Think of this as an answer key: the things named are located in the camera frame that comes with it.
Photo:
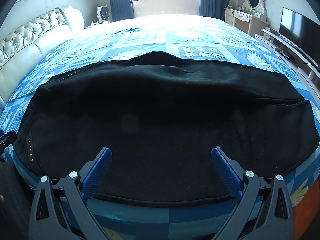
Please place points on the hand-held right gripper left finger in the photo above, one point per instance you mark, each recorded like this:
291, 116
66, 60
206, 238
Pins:
98, 172

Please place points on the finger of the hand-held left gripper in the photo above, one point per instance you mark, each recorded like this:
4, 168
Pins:
6, 141

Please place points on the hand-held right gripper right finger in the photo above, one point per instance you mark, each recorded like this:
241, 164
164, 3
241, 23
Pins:
225, 172

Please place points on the black pants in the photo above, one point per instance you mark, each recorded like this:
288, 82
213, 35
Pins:
160, 105

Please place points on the white tufted leather headboard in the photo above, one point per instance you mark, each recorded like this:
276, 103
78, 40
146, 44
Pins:
25, 45

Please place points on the black set-top box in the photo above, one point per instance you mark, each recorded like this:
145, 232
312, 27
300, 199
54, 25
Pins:
285, 54

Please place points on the blue patterned bedsheet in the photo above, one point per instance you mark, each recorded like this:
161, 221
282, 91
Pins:
200, 37

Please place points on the white television stand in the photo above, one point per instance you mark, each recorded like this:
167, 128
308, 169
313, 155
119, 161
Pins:
270, 38

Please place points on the white power strip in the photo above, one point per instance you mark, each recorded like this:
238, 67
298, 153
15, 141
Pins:
95, 24

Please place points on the cream dressing table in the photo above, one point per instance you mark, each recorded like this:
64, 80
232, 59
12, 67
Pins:
242, 20

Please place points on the white box fan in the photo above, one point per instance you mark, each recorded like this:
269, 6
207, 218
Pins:
103, 13

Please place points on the black flat television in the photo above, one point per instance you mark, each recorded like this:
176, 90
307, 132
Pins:
297, 30

